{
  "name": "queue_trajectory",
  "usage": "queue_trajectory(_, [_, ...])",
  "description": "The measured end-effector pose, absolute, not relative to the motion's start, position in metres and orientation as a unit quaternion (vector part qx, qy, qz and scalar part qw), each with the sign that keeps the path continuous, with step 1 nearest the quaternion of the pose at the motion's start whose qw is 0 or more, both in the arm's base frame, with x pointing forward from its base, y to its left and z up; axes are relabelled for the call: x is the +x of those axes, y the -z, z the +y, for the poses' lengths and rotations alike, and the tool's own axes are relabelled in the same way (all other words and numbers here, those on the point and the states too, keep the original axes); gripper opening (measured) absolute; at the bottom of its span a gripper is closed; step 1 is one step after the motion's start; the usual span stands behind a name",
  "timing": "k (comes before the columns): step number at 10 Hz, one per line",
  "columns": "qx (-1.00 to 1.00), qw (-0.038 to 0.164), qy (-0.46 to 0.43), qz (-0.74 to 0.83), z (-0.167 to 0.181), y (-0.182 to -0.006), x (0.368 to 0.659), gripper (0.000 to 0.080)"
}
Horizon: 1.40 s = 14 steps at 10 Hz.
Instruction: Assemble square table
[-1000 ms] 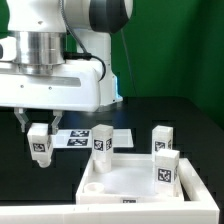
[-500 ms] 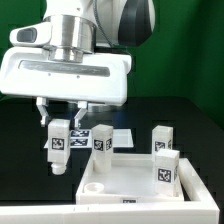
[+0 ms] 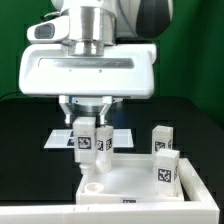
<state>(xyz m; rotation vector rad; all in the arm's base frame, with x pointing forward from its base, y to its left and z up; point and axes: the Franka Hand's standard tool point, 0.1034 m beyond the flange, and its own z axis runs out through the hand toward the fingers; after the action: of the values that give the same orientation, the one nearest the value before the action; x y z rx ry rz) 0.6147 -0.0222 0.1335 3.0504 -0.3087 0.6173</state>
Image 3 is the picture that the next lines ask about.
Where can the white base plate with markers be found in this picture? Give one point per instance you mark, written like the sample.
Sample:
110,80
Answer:
63,139

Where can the white L-shaped obstacle fence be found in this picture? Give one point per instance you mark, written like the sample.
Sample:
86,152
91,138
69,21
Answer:
200,209

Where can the white square table top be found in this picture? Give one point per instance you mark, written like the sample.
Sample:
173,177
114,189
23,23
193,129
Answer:
131,180

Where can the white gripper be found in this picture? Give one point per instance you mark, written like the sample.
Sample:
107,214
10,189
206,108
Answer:
54,65

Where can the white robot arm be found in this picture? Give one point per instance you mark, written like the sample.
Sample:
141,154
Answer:
113,21

